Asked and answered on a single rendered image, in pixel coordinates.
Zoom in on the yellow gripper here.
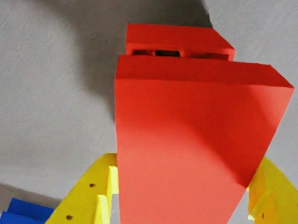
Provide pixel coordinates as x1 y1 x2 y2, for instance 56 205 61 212
45 153 298 224

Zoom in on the green battery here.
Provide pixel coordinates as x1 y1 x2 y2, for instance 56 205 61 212
155 50 181 58

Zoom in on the red open box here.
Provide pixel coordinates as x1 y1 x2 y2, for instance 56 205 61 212
126 24 236 61

